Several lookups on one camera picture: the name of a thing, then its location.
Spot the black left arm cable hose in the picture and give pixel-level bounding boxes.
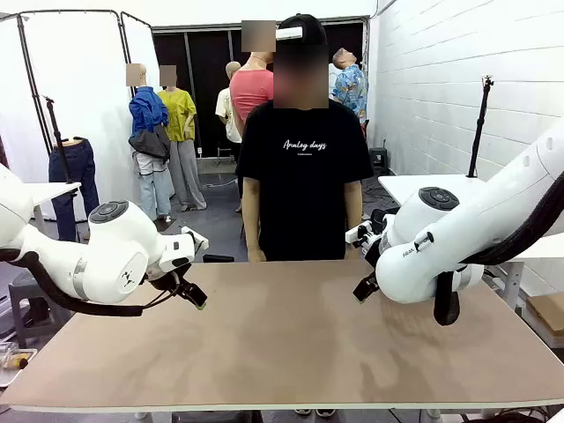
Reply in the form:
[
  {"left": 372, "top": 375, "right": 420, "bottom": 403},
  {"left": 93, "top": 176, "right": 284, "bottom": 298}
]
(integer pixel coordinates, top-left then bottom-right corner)
[{"left": 0, "top": 249, "right": 145, "bottom": 318}]

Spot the grey plastic stool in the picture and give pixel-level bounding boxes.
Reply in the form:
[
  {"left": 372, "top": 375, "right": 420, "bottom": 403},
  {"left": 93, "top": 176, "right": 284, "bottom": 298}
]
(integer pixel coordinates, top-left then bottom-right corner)
[{"left": 8, "top": 268, "right": 74, "bottom": 350}]

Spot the black plastic stool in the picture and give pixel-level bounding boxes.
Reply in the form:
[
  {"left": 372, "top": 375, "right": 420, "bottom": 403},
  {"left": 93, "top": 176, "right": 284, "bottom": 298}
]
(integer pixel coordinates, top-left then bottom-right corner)
[{"left": 368, "top": 146, "right": 390, "bottom": 178}]

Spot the black curtain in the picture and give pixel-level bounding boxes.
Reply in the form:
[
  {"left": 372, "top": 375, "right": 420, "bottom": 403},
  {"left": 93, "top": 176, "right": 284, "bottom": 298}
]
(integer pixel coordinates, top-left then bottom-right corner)
[{"left": 151, "top": 16, "right": 369, "bottom": 162}]

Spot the wide white backdrop screen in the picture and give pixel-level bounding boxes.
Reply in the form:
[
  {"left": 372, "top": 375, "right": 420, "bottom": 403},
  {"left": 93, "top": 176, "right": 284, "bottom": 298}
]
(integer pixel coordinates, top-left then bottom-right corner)
[{"left": 0, "top": 11, "right": 134, "bottom": 186}]

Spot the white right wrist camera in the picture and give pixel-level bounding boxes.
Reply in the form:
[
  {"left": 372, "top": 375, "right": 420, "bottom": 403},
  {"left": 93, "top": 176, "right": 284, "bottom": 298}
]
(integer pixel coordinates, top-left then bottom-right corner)
[{"left": 345, "top": 225, "right": 374, "bottom": 246}]

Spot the narrow white backdrop screen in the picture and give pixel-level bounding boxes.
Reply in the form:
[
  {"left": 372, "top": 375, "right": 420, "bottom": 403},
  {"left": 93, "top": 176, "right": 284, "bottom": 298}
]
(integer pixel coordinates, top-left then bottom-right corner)
[{"left": 119, "top": 10, "right": 160, "bottom": 133}]

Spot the person in black t-shirt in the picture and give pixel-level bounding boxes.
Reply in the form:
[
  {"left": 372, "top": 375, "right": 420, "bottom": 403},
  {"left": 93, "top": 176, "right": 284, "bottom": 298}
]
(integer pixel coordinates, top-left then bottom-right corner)
[{"left": 236, "top": 43, "right": 375, "bottom": 262}]

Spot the mannequin in pink top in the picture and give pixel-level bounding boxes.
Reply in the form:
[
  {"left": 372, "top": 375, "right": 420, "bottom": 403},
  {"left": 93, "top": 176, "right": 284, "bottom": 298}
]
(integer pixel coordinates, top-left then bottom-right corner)
[{"left": 228, "top": 20, "right": 278, "bottom": 136}]

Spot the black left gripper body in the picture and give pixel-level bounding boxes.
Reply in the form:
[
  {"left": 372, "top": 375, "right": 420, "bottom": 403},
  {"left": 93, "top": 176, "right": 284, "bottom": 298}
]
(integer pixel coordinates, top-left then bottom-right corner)
[{"left": 147, "top": 268, "right": 189, "bottom": 295}]

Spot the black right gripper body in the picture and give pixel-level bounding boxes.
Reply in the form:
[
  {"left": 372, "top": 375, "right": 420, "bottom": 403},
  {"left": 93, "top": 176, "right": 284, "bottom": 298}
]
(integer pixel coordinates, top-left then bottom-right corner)
[{"left": 363, "top": 241, "right": 386, "bottom": 284}]

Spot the white head-mounted camera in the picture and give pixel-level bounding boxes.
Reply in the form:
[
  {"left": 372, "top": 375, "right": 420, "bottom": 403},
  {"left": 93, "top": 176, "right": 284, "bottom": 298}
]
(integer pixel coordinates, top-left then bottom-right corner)
[{"left": 274, "top": 26, "right": 307, "bottom": 41}]

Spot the person's left forearm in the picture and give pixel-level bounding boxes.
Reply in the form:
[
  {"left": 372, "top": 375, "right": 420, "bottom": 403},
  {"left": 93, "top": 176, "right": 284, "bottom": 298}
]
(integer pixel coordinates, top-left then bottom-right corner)
[{"left": 343, "top": 180, "right": 364, "bottom": 231}]

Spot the mannequin in floral shirt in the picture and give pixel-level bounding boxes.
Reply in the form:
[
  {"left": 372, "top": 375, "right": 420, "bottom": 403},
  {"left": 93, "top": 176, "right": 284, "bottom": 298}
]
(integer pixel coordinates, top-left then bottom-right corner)
[{"left": 330, "top": 47, "right": 369, "bottom": 125}]

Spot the black tripod with white head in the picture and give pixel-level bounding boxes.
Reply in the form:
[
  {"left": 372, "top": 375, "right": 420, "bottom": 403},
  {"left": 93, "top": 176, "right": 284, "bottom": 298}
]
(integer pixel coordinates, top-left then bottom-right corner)
[{"left": 467, "top": 75, "right": 496, "bottom": 179}]

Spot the mannequin in yellow shirt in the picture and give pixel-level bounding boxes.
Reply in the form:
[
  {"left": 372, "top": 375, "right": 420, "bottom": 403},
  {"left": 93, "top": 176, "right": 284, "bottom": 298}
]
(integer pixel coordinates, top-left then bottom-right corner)
[{"left": 157, "top": 65, "right": 208, "bottom": 212}]

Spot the small white side table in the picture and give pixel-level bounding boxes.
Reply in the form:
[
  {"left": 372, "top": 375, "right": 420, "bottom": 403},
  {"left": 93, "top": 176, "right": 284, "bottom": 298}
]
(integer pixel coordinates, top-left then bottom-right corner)
[{"left": 29, "top": 181, "right": 84, "bottom": 224}]

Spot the brown cardboard box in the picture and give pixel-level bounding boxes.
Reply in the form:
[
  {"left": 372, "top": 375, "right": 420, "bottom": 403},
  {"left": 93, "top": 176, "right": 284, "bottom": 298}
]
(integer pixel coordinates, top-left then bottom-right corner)
[{"left": 525, "top": 292, "right": 564, "bottom": 350}]

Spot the mannequin in blue shirt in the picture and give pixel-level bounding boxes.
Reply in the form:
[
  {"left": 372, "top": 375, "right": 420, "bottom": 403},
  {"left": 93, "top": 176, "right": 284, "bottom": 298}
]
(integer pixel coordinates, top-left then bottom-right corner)
[{"left": 127, "top": 63, "right": 174, "bottom": 222}]

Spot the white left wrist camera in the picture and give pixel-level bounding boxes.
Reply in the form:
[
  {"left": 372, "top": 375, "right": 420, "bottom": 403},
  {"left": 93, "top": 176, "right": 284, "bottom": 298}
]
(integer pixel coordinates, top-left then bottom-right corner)
[{"left": 180, "top": 226, "right": 210, "bottom": 253}]

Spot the person's right forearm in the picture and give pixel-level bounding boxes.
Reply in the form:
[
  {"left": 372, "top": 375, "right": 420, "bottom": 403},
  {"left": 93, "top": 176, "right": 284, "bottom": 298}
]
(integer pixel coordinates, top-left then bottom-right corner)
[{"left": 241, "top": 177, "right": 266, "bottom": 252}]

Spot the black tripod stand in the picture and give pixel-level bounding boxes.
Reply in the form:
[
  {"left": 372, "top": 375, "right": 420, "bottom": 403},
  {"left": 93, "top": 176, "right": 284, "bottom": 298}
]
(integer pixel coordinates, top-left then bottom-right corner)
[{"left": 41, "top": 93, "right": 77, "bottom": 184}]

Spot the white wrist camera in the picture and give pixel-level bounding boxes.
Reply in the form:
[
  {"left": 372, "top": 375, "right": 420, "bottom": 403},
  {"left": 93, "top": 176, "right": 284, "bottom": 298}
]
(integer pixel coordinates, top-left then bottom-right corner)
[
  {"left": 345, "top": 225, "right": 374, "bottom": 246},
  {"left": 180, "top": 226, "right": 210, "bottom": 253}
]

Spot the white tray with food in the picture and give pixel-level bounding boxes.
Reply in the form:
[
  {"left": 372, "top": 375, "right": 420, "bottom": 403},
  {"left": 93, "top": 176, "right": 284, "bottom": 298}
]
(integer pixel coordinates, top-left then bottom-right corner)
[{"left": 0, "top": 347, "right": 39, "bottom": 390}]

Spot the black cap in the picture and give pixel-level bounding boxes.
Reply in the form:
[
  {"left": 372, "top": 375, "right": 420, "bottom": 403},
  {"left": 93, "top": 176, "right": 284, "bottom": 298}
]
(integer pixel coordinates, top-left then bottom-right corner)
[{"left": 277, "top": 12, "right": 329, "bottom": 47}]

